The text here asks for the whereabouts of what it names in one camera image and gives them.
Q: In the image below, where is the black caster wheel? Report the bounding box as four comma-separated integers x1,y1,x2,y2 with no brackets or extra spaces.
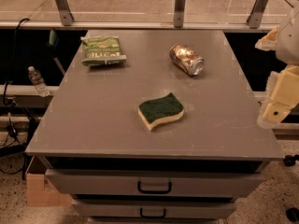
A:
283,155,299,167

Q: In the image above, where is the cardboard box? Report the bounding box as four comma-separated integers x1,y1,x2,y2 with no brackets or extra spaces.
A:
26,157,72,207

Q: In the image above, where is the clear plastic water bottle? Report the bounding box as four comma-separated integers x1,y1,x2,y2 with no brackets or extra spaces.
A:
28,66,50,97

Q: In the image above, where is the left metal railing bracket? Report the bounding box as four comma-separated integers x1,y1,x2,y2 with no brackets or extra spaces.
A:
55,0,74,26

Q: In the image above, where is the black cable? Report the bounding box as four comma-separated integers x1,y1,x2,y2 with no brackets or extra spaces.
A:
2,17,31,107

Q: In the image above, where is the middle metal railing bracket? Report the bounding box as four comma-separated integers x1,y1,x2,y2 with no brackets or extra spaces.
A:
173,0,186,28

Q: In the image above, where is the grey drawer cabinet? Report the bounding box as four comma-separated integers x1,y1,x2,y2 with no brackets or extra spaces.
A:
27,30,282,224

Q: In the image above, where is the green chip bag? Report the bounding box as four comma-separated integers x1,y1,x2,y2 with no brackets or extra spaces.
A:
81,36,126,66

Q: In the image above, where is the orange soda can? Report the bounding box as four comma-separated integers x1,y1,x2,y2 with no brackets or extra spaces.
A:
169,45,205,77

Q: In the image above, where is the lower grey drawer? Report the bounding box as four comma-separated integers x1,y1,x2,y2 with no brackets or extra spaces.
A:
72,200,235,219

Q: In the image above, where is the right metal railing bracket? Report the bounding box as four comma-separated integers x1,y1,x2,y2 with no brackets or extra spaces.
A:
247,0,269,29

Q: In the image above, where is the green and yellow sponge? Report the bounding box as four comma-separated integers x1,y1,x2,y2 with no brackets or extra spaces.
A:
138,92,184,132

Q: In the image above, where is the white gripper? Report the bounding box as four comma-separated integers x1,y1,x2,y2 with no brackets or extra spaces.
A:
255,7,299,129

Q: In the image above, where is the metal railing bracket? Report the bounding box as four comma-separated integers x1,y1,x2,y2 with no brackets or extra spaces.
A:
55,0,74,26
247,0,269,29
173,0,186,28

